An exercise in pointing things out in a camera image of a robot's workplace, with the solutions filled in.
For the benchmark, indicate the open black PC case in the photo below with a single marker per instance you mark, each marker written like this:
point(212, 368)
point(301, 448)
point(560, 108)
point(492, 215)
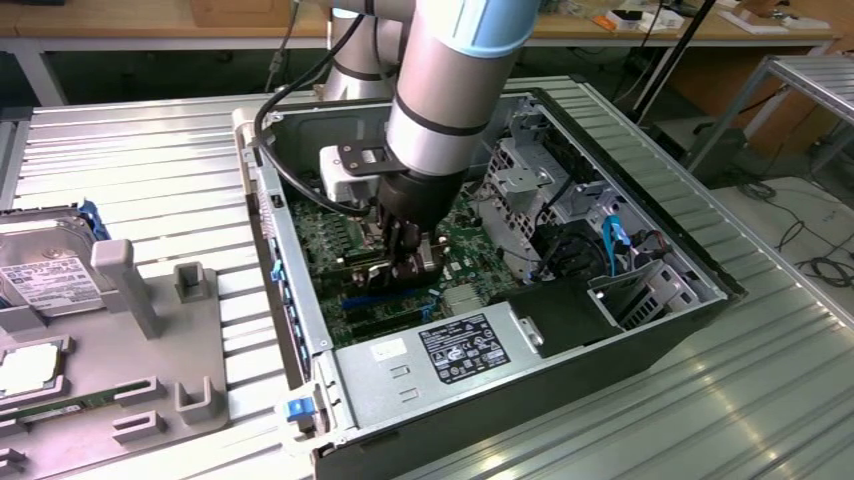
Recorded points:
point(600, 400)

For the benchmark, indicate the black expansion slot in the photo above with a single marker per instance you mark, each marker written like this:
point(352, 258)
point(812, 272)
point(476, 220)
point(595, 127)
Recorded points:
point(389, 325)

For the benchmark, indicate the silver CPU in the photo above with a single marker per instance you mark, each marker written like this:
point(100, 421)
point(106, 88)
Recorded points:
point(26, 367)

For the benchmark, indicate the green RAM stick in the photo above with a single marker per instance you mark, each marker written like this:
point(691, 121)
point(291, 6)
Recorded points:
point(60, 409)

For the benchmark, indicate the black tripod pole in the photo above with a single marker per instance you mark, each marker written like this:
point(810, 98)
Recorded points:
point(674, 50)

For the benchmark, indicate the blue expansion slot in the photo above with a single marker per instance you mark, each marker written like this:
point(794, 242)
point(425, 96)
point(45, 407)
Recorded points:
point(360, 302)

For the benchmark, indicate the small white black box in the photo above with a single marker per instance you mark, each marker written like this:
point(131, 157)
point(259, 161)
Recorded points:
point(643, 20)

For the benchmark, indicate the metal frame table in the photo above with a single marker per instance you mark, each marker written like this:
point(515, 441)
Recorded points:
point(814, 75)

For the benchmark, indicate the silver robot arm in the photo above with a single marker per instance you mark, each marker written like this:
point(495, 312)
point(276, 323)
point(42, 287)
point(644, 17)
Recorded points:
point(453, 100)

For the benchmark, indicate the Nvidia graphics card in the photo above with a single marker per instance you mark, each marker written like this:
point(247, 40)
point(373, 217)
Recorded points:
point(427, 272)

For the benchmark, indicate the grey power supply unit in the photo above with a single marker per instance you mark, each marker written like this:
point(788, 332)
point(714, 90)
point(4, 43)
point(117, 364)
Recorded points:
point(400, 380)

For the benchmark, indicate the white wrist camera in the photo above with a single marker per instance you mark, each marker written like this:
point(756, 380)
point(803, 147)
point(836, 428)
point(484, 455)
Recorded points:
point(340, 175)

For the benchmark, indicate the silver chipset heatsink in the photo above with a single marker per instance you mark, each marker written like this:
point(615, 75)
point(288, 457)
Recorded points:
point(460, 300)

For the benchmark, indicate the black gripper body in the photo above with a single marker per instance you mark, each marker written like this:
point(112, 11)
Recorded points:
point(420, 200)

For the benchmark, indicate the blue case latch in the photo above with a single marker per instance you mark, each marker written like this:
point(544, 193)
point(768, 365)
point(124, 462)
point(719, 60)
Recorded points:
point(297, 409)

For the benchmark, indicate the silver hard disk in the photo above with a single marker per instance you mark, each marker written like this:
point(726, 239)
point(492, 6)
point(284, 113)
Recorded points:
point(40, 280)

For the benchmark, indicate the grey parts rack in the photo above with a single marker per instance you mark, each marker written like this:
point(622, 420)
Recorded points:
point(133, 350)

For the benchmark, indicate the silver disk bay cage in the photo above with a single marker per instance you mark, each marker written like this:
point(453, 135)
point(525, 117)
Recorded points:
point(527, 185)

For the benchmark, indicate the wooden desk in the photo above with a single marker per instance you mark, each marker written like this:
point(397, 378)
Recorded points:
point(133, 22)

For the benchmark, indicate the green motherboard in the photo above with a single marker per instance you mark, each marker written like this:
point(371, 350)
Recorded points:
point(480, 240)

